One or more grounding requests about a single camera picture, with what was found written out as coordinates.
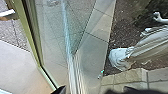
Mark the white garden statue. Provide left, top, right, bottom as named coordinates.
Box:
left=107, top=10, right=168, bottom=72

